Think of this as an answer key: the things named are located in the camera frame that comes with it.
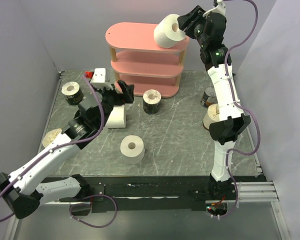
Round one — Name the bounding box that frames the beige wrapped roll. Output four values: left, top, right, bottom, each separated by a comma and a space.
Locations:
41, 128, 62, 148
202, 104, 220, 131

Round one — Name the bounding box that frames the beige wrapped roll right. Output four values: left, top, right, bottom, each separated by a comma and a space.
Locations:
202, 104, 220, 131

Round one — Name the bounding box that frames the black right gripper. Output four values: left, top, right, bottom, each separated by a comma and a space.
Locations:
175, 5, 206, 48

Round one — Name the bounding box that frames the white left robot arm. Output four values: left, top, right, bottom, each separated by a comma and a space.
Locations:
0, 80, 135, 219

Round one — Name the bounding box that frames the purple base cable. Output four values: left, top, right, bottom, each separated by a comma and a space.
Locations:
69, 194, 118, 228

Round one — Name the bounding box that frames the beige wrapped roll left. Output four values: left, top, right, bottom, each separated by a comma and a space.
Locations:
41, 128, 62, 148

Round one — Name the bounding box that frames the black wrapped tissue roll left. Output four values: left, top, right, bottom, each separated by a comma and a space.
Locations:
61, 81, 84, 106

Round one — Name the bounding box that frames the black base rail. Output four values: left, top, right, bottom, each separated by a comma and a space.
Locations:
58, 174, 241, 215

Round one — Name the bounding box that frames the pink three tier shelf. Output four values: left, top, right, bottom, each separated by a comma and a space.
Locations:
105, 22, 190, 98

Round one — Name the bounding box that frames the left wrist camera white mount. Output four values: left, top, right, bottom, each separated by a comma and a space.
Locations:
90, 68, 114, 90

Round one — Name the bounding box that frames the tin can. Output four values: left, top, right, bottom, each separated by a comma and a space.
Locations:
200, 86, 217, 108

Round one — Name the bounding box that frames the white paper towel roll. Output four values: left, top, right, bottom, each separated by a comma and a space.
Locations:
105, 105, 126, 129
153, 14, 186, 49
120, 135, 145, 164

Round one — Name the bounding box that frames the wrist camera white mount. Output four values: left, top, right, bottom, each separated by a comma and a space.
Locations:
90, 68, 114, 90
203, 0, 227, 17

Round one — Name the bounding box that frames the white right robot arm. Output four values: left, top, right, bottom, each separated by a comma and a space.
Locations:
177, 4, 251, 200

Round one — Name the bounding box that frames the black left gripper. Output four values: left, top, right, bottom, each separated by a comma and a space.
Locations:
88, 80, 134, 128

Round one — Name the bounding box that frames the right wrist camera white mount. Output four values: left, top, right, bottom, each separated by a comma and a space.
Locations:
203, 0, 227, 17

